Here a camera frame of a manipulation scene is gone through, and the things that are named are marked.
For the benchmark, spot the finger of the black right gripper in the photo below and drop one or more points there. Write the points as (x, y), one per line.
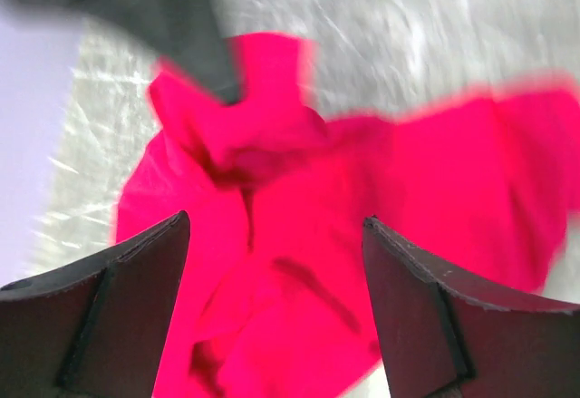
(185, 31)

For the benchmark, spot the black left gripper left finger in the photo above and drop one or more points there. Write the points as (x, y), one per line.
(97, 326)

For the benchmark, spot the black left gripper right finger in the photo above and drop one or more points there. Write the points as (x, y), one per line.
(446, 332)

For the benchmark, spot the red t-shirt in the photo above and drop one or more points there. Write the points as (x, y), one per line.
(273, 301)

